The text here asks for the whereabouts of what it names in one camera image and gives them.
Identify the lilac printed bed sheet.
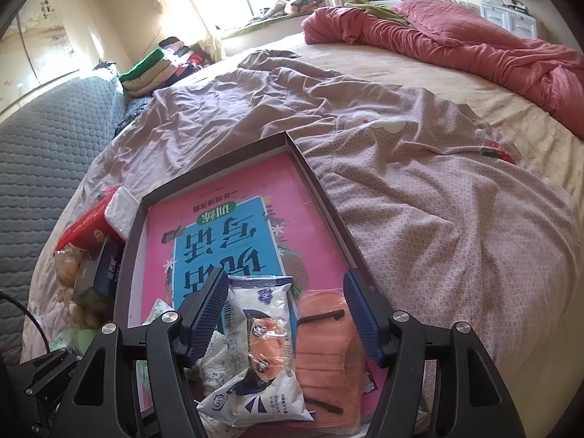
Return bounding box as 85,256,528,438
23,50,576,402

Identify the green window seat mat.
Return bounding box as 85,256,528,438
221,11,306,39

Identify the dark floral cloth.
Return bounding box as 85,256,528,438
114,96,156,138

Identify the black cable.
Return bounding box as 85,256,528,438
0,289,49,357

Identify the pink quilt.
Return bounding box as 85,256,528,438
302,0,584,140

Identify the orange face mask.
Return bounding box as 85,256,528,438
292,289,366,427

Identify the blossom printed wall panel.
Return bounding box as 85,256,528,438
0,0,92,119

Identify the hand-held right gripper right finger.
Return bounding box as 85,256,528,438
342,269,523,438

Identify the green floral tissue pack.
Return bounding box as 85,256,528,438
50,324,99,357

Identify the dark rimmed cardboard box tray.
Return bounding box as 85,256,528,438
112,131,397,438

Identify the red tissue box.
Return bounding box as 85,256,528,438
55,186,140,256

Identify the patterned bedding pile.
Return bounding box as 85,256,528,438
249,0,327,21

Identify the pink book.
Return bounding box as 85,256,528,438
139,153,366,420

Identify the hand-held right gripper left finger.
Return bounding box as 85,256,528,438
64,267,231,438

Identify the beige mattress cover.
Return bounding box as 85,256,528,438
173,32,584,201

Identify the white snack packet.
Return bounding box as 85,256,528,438
196,275,315,430

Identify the dark blue box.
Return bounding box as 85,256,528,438
73,237,124,306

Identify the pile of folded clothes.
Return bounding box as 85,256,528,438
118,35,215,99

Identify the cream plush in clear bag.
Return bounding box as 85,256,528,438
54,244,115,329

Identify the white drawer cabinet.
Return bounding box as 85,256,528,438
479,0,539,39

